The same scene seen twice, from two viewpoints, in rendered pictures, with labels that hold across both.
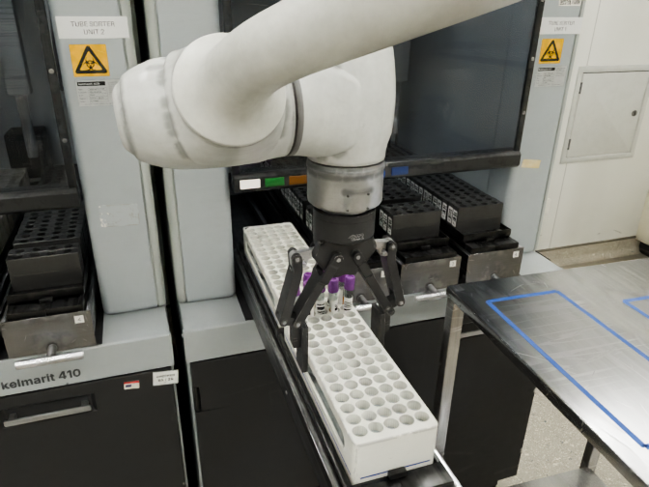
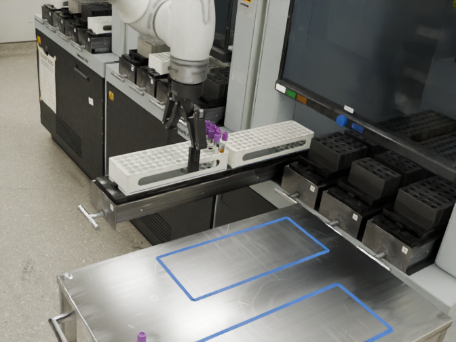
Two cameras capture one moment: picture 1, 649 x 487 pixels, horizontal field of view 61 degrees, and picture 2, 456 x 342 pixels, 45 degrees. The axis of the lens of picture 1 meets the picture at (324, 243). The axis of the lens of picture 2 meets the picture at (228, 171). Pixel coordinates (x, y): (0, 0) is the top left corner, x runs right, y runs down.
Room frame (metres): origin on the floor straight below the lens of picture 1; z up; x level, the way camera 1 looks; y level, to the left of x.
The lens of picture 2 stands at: (0.28, -1.24, 1.51)
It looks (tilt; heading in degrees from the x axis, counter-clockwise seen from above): 28 degrees down; 69
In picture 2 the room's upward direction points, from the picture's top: 7 degrees clockwise
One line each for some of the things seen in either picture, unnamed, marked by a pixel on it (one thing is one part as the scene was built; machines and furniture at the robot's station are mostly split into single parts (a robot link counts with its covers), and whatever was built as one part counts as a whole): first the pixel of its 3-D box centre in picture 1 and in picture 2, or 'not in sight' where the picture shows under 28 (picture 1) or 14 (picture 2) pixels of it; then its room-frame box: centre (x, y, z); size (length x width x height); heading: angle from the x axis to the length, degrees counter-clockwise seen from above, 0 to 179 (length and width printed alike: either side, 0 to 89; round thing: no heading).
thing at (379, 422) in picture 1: (348, 374); (170, 165); (0.58, -0.03, 0.84); 0.30 x 0.10 x 0.06; 19
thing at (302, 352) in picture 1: (301, 344); (171, 142); (0.60, 0.03, 0.87); 0.03 x 0.01 x 0.07; 19
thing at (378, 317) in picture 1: (377, 330); (193, 159); (0.63, -0.07, 0.88); 0.03 x 0.01 x 0.07; 19
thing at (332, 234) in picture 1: (343, 239); (186, 97); (0.61, -0.02, 1.02); 0.08 x 0.07 x 0.09; 109
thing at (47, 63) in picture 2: not in sight; (45, 79); (0.31, 1.72, 0.43); 0.27 x 0.02 x 0.36; 109
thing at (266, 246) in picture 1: (286, 271); (264, 144); (0.88, 0.07, 0.83); 0.30 x 0.10 x 0.06; 19
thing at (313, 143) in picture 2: not in sight; (326, 155); (1.02, -0.04, 0.85); 0.12 x 0.02 x 0.06; 109
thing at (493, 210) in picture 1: (476, 216); (416, 209); (1.12, -0.33, 0.85); 0.12 x 0.02 x 0.06; 108
